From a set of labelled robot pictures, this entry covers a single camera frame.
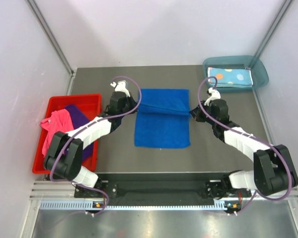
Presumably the purple towel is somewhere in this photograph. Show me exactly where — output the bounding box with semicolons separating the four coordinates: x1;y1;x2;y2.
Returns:
65;105;93;161

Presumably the light blue polka-dot towel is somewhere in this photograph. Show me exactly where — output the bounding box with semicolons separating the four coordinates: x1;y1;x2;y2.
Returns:
207;67;253;88

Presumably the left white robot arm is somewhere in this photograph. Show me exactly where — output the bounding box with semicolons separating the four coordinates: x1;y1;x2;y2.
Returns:
43;91;137;188

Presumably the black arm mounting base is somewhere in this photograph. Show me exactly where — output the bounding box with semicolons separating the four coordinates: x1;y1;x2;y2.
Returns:
74;172;251;206

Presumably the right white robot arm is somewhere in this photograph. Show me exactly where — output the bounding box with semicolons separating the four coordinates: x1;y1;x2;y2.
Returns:
189;99;298;196

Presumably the pink towel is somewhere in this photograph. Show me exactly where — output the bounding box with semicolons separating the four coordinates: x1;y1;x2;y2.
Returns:
40;109;74;157

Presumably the teal translucent plastic tray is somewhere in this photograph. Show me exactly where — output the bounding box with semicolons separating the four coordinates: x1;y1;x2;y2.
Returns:
202;55;269;93

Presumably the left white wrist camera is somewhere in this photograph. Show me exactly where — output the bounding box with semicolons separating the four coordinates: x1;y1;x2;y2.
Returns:
110;80;131;97

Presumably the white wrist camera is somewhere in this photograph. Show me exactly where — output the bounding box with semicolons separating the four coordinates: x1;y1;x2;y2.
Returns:
110;80;131;97
204;87;221;106

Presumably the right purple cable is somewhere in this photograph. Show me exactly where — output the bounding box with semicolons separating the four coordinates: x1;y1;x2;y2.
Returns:
197;76;294;216

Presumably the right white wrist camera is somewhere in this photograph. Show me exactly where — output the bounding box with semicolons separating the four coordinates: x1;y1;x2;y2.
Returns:
204;87;221;106

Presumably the white slotted cable duct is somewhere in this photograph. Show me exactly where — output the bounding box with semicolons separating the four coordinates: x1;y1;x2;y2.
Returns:
39;200;239;211

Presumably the aluminium front rail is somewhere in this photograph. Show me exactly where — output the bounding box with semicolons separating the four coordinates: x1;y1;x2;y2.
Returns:
30;181;298;200

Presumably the left aluminium frame post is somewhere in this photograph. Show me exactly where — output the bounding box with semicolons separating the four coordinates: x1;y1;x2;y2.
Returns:
24;0;75;77

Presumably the aluminium frame post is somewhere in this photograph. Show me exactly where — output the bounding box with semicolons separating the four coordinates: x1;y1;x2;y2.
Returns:
24;0;75;77
254;0;294;58

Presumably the right aluminium frame post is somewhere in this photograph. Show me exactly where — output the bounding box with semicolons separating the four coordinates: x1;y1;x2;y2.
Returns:
254;0;294;58

